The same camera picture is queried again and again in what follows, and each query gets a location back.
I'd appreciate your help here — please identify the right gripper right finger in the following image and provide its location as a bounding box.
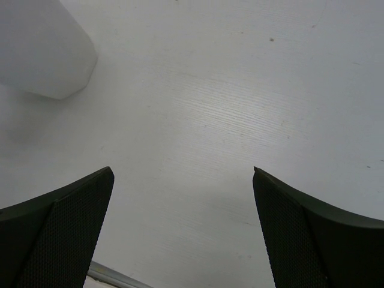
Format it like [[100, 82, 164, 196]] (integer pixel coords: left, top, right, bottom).
[[253, 167, 383, 287]]

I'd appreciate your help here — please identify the white octagonal plastic bin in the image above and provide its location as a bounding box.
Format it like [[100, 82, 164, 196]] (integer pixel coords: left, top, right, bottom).
[[1, 1, 98, 99]]

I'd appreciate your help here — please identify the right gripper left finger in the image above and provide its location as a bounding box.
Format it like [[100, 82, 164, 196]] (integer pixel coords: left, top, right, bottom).
[[1, 167, 114, 287]]

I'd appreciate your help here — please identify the aluminium frame rail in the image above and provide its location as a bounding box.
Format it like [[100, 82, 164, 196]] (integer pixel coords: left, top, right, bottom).
[[88, 261, 152, 288]]

